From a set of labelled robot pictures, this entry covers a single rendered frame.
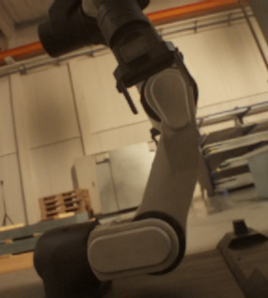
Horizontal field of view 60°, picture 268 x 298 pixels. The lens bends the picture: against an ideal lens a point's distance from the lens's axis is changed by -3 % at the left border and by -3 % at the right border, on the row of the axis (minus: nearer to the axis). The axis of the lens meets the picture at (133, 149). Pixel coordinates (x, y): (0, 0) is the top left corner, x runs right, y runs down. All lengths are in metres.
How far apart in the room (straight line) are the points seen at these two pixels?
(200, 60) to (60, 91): 4.96
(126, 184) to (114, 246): 4.53
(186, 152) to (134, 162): 4.67
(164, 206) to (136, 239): 0.10
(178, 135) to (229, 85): 8.21
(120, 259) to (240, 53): 9.14
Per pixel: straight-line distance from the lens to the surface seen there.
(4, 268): 2.63
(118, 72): 0.43
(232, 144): 7.04
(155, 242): 0.53
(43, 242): 0.68
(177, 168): 0.56
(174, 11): 9.43
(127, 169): 5.16
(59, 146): 8.14
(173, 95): 0.56
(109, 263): 0.57
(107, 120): 7.94
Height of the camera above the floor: 0.38
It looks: 12 degrees up
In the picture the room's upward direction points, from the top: 13 degrees counter-clockwise
